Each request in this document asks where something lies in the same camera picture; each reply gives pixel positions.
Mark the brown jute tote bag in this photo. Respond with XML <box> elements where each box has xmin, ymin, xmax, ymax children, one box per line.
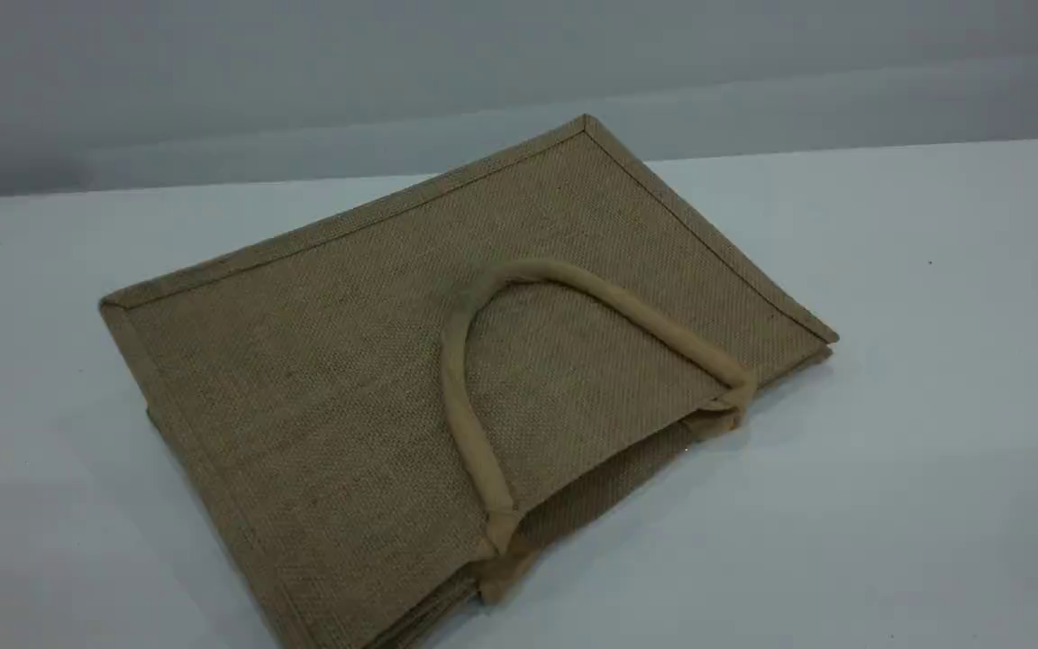
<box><xmin>98</xmin><ymin>113</ymin><xmax>841</xmax><ymax>649</ymax></box>

